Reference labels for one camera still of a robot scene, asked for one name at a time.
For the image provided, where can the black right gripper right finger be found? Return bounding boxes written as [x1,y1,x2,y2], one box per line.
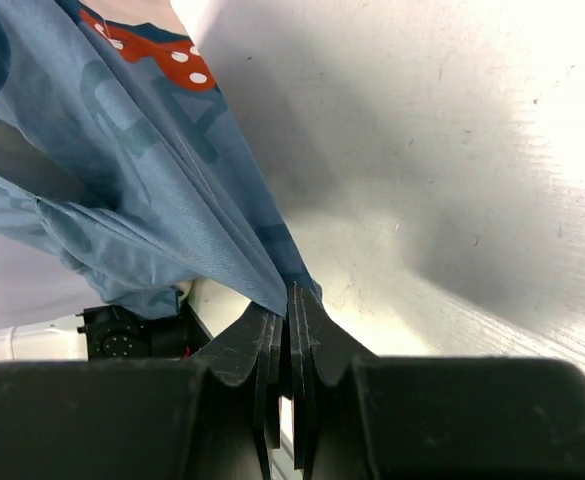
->
[288,284,374,479]

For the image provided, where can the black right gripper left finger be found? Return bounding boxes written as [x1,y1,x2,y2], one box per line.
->
[192,303,283,479]

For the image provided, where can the blue cartoon print pillowcase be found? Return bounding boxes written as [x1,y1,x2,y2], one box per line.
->
[0,1,319,319]

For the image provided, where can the white pillow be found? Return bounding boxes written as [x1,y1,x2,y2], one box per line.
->
[83,0,209,40]

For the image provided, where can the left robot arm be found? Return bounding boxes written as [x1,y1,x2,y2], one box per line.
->
[0,304,212,362]

